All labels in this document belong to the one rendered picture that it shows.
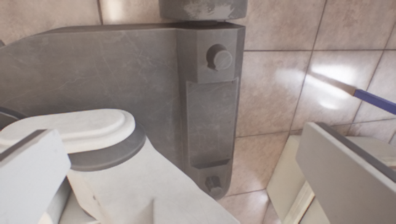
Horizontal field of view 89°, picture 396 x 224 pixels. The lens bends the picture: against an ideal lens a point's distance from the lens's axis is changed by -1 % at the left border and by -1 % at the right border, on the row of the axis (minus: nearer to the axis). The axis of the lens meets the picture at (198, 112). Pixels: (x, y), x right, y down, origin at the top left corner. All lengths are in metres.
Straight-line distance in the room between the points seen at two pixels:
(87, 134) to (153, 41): 0.22
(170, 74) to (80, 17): 0.28
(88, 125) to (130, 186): 0.12
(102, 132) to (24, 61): 0.22
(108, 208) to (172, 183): 0.08
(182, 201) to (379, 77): 1.01
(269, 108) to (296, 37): 0.26
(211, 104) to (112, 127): 0.24
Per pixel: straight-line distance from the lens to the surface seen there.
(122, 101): 0.48
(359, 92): 1.06
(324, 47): 0.87
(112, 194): 0.31
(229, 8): 0.44
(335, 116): 1.07
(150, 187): 0.30
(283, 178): 0.99
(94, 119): 0.38
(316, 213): 0.90
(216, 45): 0.42
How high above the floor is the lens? 0.61
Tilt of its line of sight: 59 degrees down
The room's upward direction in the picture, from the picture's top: 153 degrees clockwise
